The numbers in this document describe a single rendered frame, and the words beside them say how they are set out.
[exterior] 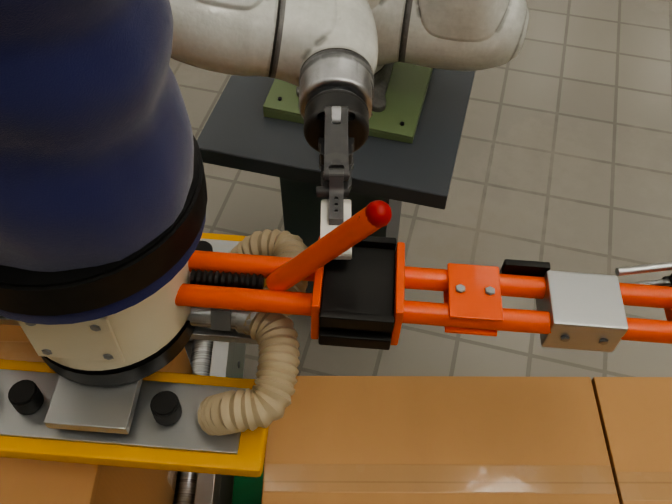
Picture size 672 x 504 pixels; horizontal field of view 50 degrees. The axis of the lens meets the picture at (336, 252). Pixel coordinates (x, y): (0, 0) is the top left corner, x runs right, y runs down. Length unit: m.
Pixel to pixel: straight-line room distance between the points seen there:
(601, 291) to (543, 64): 2.22
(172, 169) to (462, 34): 0.86
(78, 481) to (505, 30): 0.98
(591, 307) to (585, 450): 0.67
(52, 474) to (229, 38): 0.54
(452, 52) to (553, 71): 1.56
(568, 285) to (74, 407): 0.49
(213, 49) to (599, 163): 1.86
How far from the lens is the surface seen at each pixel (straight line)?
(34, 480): 0.90
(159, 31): 0.49
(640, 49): 3.09
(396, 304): 0.65
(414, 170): 1.37
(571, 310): 0.70
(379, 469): 1.28
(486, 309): 0.68
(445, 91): 1.54
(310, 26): 0.88
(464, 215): 2.30
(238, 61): 0.89
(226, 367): 1.29
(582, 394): 1.40
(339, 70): 0.83
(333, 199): 0.69
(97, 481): 0.89
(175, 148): 0.55
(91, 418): 0.74
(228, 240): 0.87
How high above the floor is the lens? 1.74
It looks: 53 degrees down
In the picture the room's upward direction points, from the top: straight up
